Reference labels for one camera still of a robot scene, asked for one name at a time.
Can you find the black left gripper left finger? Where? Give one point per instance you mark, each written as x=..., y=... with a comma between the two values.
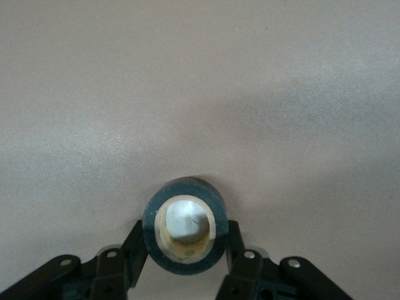
x=109, y=275

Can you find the black tape roll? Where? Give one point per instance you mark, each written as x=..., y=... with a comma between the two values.
x=187, y=265

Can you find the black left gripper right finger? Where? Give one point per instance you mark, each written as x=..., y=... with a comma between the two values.
x=250, y=275

